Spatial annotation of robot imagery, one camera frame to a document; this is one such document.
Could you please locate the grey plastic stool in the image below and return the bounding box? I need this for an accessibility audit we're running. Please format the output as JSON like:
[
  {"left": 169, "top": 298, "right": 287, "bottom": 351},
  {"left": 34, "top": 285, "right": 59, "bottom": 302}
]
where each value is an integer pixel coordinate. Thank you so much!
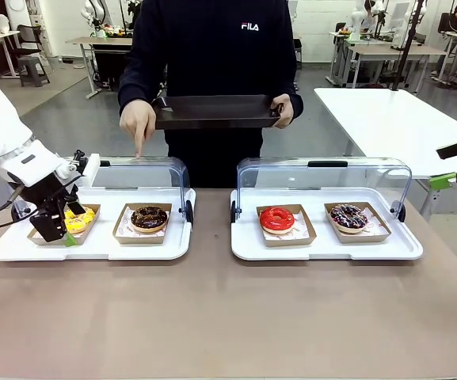
[{"left": 17, "top": 56, "right": 51, "bottom": 87}]

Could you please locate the chocolate donut with gold sprinkles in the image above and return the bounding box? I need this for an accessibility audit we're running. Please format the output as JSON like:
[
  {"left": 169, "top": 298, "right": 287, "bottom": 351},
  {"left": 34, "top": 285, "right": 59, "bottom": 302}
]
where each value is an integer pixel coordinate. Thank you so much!
[{"left": 130, "top": 206, "right": 169, "bottom": 234}]

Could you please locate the wooden workbench with white frame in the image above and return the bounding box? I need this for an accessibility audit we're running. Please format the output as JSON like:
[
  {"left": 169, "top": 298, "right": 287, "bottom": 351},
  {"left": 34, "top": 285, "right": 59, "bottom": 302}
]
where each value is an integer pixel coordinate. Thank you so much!
[{"left": 329, "top": 31, "right": 447, "bottom": 94}]

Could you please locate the red glazed donut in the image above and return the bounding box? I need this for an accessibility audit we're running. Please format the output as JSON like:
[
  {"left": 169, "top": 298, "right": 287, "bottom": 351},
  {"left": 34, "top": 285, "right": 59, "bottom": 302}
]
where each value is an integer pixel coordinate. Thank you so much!
[{"left": 259, "top": 206, "right": 295, "bottom": 234}]

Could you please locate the person's left forearm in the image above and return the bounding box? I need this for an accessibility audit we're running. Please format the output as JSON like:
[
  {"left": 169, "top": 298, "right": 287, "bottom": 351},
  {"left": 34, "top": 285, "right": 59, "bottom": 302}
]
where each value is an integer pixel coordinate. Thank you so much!
[{"left": 281, "top": 55, "right": 304, "bottom": 120}]

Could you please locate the black stand pole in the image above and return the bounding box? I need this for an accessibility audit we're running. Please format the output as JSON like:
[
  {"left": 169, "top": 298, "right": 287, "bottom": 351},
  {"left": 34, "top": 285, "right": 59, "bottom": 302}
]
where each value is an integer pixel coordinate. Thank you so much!
[{"left": 391, "top": 0, "right": 428, "bottom": 92}]

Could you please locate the yellow sprinkled donut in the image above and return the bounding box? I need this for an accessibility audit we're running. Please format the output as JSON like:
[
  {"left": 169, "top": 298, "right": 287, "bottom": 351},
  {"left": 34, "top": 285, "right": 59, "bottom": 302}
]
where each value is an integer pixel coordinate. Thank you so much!
[{"left": 62, "top": 205, "right": 96, "bottom": 234}]

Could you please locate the brown cardboard donut tray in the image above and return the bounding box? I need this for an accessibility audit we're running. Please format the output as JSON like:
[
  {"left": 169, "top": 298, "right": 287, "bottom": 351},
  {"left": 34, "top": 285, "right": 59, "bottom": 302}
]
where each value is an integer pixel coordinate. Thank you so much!
[
  {"left": 27, "top": 203, "right": 101, "bottom": 246},
  {"left": 256, "top": 203, "right": 317, "bottom": 248},
  {"left": 323, "top": 201, "right": 392, "bottom": 244}
]

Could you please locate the white plastic display tray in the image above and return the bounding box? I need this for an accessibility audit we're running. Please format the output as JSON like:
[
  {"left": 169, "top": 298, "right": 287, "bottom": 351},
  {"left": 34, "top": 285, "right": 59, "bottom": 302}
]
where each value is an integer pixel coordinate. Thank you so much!
[
  {"left": 0, "top": 185, "right": 196, "bottom": 262},
  {"left": 230, "top": 185, "right": 425, "bottom": 261}
]

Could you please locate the wooden table with white legs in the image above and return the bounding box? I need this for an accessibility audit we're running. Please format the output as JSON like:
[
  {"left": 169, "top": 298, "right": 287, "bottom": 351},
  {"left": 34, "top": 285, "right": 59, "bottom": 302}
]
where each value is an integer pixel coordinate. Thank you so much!
[{"left": 65, "top": 36, "right": 134, "bottom": 100}]

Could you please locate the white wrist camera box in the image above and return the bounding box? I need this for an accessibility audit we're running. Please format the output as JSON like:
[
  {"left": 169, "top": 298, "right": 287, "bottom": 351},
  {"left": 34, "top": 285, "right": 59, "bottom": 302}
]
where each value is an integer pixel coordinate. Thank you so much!
[{"left": 55, "top": 149, "right": 101, "bottom": 187}]

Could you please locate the black serving tray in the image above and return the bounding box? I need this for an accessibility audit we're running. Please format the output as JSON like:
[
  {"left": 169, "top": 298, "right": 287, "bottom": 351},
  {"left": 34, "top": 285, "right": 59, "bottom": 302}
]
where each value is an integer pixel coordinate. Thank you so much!
[{"left": 150, "top": 93, "right": 284, "bottom": 131}]

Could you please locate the dark navy FILA sweater torso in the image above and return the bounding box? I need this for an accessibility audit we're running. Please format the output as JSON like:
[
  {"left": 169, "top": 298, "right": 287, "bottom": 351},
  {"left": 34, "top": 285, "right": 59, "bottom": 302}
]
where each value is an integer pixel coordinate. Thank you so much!
[{"left": 131, "top": 0, "right": 299, "bottom": 189}]

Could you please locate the black cabinet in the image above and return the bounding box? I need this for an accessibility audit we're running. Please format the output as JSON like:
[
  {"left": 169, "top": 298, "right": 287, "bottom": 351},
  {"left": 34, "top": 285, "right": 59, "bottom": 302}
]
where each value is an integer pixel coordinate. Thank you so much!
[{"left": 93, "top": 43, "right": 133, "bottom": 87}]

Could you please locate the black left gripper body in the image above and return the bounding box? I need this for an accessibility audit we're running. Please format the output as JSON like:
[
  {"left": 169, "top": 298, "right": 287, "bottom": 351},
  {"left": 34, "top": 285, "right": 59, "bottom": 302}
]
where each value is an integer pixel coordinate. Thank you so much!
[{"left": 21, "top": 173, "right": 82, "bottom": 217}]

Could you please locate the chocolate donut with pink sprinkles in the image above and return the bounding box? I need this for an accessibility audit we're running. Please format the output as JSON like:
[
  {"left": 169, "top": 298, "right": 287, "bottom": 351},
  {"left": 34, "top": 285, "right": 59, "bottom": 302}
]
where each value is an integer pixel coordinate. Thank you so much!
[{"left": 329, "top": 203, "right": 370, "bottom": 234}]

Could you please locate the black office chair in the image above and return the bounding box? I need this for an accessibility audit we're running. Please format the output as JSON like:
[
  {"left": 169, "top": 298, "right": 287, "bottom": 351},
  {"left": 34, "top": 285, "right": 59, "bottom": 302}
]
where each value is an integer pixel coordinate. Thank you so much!
[{"left": 13, "top": 24, "right": 50, "bottom": 60}]

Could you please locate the clear plastic dome lid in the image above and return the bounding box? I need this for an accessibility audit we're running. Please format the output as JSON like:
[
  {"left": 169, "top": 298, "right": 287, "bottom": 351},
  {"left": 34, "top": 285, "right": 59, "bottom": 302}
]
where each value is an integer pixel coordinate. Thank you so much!
[
  {"left": 230, "top": 157, "right": 413, "bottom": 225},
  {"left": 12, "top": 156, "right": 194, "bottom": 230}
]

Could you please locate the person's right forearm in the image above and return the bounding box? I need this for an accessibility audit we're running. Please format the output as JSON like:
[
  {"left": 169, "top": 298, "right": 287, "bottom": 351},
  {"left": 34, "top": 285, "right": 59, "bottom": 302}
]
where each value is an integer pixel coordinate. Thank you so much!
[{"left": 117, "top": 55, "right": 168, "bottom": 107}]

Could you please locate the person's left hand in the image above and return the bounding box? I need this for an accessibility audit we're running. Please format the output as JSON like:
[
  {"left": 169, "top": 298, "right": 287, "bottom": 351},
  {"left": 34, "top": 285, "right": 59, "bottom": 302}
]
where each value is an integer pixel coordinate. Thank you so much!
[{"left": 270, "top": 94, "right": 295, "bottom": 130}]

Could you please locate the white side table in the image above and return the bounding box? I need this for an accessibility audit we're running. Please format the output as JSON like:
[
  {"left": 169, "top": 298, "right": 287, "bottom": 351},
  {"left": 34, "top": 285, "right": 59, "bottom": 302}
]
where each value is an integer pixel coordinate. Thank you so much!
[{"left": 314, "top": 86, "right": 457, "bottom": 219}]

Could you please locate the person's right hand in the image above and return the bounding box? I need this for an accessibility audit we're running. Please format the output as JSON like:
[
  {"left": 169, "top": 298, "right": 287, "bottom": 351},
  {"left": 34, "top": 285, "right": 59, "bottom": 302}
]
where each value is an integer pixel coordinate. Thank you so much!
[{"left": 119, "top": 98, "right": 158, "bottom": 159}]

